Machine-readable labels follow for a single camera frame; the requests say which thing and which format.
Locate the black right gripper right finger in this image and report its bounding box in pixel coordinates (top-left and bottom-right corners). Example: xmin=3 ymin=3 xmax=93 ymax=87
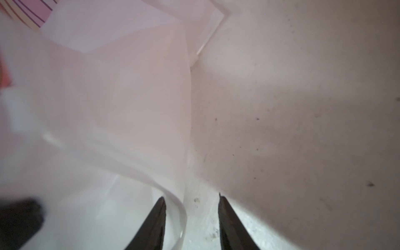
xmin=218 ymin=194 xmax=260 ymax=250

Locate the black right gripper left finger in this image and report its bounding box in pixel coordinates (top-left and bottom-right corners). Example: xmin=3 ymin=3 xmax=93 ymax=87
xmin=125 ymin=197 xmax=166 ymax=250

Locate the clear zip-top plastic bag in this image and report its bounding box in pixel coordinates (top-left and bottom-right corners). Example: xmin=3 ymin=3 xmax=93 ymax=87
xmin=1 ymin=1 xmax=224 ymax=250

